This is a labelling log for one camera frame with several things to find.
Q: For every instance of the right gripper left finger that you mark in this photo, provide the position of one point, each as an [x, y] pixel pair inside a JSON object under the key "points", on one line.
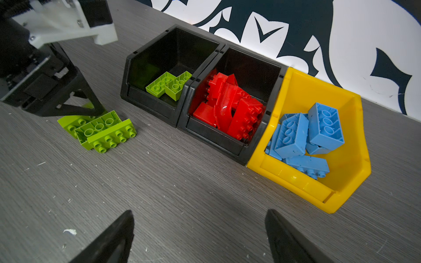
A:
{"points": [[111, 246]]}

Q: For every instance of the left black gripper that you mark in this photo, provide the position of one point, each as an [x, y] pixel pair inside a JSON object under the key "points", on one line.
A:
{"points": [[42, 81]]}

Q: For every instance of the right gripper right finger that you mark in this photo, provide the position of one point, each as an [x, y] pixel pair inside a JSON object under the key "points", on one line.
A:
{"points": [[287, 244]]}

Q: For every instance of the green lego brick cluster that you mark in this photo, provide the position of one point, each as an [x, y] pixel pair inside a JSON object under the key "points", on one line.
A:
{"points": [[99, 133]]}

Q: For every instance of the blue lego brick large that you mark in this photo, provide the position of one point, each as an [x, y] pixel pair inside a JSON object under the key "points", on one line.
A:
{"points": [[292, 137]]}

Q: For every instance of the green lego brick front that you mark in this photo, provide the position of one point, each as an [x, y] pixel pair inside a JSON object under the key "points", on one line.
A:
{"points": [[157, 87]]}

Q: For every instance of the blue lego brick front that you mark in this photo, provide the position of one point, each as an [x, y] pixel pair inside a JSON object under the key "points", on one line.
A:
{"points": [[325, 127]]}

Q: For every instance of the red lego arch piece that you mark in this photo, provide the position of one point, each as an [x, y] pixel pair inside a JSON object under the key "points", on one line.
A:
{"points": [[225, 98]]}

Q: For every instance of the blue lego brick top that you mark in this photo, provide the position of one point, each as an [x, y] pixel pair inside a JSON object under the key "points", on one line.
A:
{"points": [[313, 167]]}

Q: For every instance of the red lego brick front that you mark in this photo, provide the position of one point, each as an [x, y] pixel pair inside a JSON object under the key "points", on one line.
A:
{"points": [[245, 121]]}

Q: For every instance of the small red lego brick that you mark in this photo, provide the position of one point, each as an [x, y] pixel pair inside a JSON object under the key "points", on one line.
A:
{"points": [[205, 113]]}

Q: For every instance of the yellow bin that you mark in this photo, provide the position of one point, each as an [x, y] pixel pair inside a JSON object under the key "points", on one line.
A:
{"points": [[349, 165]]}

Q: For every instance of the left black bin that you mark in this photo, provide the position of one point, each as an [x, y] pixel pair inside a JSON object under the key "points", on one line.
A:
{"points": [[176, 50]]}

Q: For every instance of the black bin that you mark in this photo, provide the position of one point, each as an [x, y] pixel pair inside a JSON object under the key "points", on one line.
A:
{"points": [[256, 75], [176, 50]]}

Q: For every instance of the middle black bin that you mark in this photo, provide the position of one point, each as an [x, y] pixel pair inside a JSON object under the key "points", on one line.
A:
{"points": [[256, 75]]}

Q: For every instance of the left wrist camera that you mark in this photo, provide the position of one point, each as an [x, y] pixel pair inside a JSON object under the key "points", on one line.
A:
{"points": [[56, 21]]}

